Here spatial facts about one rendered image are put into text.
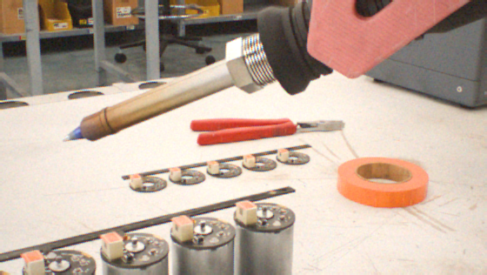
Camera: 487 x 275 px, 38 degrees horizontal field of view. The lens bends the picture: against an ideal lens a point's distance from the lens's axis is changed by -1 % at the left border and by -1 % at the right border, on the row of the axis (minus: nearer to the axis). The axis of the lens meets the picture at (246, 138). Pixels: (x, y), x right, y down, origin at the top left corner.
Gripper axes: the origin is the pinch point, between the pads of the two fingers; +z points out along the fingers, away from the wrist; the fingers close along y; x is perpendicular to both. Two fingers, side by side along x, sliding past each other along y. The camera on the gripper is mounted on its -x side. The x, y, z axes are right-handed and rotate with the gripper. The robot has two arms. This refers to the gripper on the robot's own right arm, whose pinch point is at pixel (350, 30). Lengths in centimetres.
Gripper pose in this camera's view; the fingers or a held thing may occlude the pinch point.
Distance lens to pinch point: 19.0
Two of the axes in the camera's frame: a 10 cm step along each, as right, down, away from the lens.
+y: -2.4, 3.2, -9.2
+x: 8.5, 5.2, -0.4
